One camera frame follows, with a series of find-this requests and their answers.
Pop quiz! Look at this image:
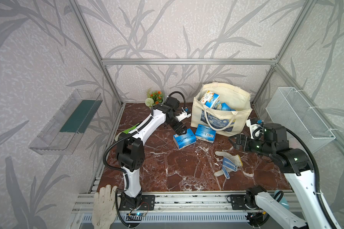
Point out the cream starry night canvas bag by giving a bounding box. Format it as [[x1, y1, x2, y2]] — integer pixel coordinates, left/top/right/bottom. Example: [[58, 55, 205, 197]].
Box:
[[191, 82, 252, 136]]

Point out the artificial green flower plant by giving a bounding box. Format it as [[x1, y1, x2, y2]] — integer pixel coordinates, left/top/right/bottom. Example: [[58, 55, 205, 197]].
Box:
[[145, 88, 164, 107]]

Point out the black corrugated left cable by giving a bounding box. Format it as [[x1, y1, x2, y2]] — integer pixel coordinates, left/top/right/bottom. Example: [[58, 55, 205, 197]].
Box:
[[102, 91, 187, 228]]

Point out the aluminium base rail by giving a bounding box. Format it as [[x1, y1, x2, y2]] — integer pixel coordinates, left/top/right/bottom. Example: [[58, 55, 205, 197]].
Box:
[[65, 191, 302, 224]]

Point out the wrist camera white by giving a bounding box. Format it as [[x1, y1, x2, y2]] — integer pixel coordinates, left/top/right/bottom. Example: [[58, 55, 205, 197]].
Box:
[[246, 118, 264, 140], [175, 107, 191, 121]]

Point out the white ribbed flower pot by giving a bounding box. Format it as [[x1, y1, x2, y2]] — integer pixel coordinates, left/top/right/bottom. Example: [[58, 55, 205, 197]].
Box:
[[151, 106, 158, 115]]

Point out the white wire mesh basket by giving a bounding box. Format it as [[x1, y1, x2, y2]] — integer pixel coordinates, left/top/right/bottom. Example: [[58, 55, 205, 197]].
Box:
[[266, 87, 335, 153]]

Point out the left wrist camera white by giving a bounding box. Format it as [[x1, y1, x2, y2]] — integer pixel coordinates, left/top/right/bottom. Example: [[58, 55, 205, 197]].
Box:
[[175, 107, 191, 121]]

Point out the green black work glove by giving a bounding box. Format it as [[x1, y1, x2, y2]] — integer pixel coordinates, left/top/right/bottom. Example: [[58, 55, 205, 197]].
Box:
[[114, 125, 137, 143]]

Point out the beige blue striped glove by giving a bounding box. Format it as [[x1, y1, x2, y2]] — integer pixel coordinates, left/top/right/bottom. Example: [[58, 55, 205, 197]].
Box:
[[214, 151, 243, 179]]

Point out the clear plastic wall shelf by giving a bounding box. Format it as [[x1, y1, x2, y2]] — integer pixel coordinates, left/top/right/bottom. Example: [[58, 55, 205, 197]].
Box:
[[29, 89, 103, 156]]

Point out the blue tissue pack front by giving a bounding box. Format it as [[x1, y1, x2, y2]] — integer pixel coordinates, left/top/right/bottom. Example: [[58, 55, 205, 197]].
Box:
[[199, 91, 220, 108]]

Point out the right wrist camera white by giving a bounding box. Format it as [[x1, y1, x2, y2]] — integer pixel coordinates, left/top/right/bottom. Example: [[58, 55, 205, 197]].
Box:
[[246, 118, 264, 140]]

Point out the blue barcode tissue pack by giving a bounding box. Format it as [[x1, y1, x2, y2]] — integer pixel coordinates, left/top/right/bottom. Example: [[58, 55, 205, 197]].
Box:
[[173, 128, 196, 149]]

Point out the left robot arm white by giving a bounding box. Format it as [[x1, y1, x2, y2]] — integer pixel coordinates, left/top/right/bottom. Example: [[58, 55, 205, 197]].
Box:
[[116, 97, 191, 210]]

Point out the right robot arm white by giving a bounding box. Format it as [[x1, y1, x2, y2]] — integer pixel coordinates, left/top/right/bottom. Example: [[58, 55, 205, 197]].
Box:
[[228, 123, 341, 229]]

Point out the white knit glove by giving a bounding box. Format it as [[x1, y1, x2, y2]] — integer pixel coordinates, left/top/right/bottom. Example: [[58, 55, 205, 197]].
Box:
[[92, 185, 118, 229]]

